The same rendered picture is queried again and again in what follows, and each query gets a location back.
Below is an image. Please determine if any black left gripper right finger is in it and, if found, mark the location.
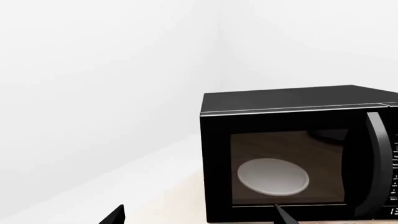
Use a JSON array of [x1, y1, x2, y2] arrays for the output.
[[274, 203, 300, 224]]

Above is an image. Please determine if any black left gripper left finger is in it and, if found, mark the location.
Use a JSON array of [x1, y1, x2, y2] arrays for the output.
[[98, 203, 126, 224]]

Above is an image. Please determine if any black microwave oven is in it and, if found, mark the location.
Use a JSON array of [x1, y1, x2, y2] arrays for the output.
[[199, 84, 398, 224]]

